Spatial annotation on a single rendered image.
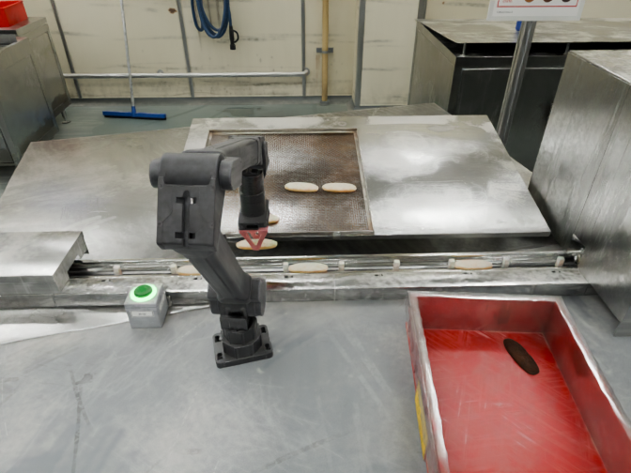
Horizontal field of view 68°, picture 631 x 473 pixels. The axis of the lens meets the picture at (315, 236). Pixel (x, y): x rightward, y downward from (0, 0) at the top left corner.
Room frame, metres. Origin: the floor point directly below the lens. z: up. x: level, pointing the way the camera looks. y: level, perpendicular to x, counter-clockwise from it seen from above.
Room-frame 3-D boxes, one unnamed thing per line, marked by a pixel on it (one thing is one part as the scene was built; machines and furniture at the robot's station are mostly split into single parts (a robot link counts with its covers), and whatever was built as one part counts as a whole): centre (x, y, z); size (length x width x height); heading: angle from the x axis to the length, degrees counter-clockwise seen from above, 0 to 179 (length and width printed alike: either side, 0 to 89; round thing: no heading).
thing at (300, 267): (0.92, 0.02, 0.86); 0.10 x 0.04 x 0.01; 92
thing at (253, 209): (0.92, 0.14, 1.04); 0.10 x 0.07 x 0.07; 2
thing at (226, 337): (0.69, 0.16, 0.86); 0.12 x 0.09 x 0.08; 105
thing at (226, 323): (0.71, 0.16, 0.94); 0.09 x 0.05 x 0.10; 177
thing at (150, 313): (0.78, 0.38, 0.84); 0.08 x 0.08 x 0.11; 2
